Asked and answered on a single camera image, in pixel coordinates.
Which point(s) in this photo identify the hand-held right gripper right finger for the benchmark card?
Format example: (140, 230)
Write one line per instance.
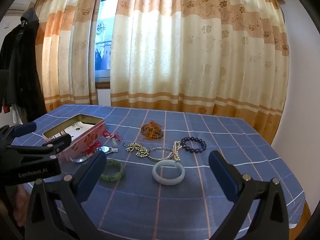
(222, 177)

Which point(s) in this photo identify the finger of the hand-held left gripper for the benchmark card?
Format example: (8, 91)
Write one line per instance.
(25, 128)
(60, 141)

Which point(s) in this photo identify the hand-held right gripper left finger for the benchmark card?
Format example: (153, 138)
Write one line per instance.
(92, 172)

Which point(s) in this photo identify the green jade bangle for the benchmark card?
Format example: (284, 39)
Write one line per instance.
(113, 178)

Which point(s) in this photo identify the pink tin box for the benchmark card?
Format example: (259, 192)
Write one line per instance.
(85, 140)

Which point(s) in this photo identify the silver wristwatch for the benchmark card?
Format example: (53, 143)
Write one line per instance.
(106, 150)

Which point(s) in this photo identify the white jade bangle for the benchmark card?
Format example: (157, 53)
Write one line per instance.
(167, 181)

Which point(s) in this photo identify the silver bangle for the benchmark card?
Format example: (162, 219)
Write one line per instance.
(151, 158)

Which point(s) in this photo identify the white garment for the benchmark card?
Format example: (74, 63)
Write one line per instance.
(17, 115)

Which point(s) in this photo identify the white card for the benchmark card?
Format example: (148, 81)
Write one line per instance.
(80, 130)

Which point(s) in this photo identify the blue checked tablecloth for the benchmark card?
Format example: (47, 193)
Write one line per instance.
(175, 205)

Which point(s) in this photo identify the dark hanging coat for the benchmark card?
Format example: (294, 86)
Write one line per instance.
(22, 67)

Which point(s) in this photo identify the narrow cream orange curtain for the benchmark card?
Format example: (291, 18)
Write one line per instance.
(65, 55)

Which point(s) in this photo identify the window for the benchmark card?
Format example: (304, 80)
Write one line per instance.
(103, 42)

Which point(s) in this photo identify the white air conditioner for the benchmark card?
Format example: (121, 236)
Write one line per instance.
(21, 6)

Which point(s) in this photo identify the wide cream orange curtain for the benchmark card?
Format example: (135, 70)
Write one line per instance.
(187, 55)

